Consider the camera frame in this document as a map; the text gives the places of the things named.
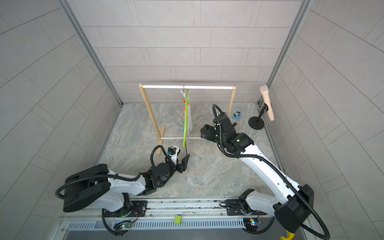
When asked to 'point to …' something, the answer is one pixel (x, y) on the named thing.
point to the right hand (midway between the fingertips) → (204, 132)
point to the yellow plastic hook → (290, 236)
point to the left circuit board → (122, 225)
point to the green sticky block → (177, 219)
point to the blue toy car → (237, 115)
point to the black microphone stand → (257, 123)
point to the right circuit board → (251, 224)
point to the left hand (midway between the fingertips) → (188, 153)
